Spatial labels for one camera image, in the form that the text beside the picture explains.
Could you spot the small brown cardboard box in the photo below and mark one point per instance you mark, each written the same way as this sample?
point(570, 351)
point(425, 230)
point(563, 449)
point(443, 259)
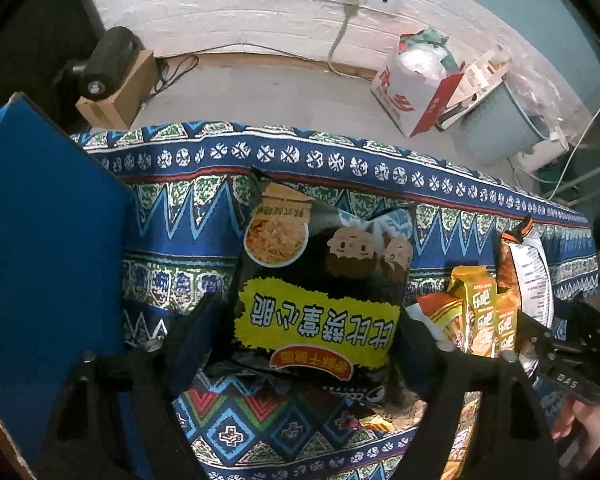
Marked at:
point(125, 95)

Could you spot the white paper carton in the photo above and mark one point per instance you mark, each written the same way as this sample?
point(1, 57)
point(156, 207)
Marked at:
point(477, 82)

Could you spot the white electric kettle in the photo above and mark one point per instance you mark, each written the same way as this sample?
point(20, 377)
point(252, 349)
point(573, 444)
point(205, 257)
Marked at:
point(542, 152)

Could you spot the white and orange snack packet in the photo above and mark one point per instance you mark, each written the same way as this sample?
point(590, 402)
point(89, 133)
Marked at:
point(530, 270)

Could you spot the clear plastic bin liner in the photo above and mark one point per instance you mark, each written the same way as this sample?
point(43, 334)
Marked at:
point(545, 95)

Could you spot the person's right hand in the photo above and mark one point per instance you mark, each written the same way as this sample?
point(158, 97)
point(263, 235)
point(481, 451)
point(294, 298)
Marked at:
point(580, 422)

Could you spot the black snack packet yellow label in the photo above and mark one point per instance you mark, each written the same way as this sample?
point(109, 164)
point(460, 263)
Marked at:
point(320, 280)

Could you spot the orange-red snack packet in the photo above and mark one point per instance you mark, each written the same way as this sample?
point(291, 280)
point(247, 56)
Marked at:
point(437, 317)

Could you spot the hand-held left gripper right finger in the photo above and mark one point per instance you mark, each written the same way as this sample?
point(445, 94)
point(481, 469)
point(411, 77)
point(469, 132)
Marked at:
point(420, 355)

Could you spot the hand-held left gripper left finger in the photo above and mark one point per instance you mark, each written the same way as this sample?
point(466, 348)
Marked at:
point(190, 345)

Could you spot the light blue waste bin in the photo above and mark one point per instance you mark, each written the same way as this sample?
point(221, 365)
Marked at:
point(495, 125)

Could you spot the blue patterned tablecloth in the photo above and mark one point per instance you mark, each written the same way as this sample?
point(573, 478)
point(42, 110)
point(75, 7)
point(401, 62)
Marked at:
point(180, 240)

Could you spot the blue cardboard box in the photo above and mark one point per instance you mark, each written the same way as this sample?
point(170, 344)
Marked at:
point(50, 240)

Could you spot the black cylindrical device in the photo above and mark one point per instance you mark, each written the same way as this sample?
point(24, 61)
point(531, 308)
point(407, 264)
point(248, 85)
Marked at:
point(105, 62)

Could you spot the black cloth-covered object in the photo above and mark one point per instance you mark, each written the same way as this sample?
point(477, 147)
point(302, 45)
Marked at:
point(35, 25)

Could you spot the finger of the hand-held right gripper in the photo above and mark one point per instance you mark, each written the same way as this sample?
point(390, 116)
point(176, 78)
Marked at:
point(555, 332)

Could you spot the red and white paper bag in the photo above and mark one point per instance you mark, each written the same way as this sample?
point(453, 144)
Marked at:
point(410, 95)

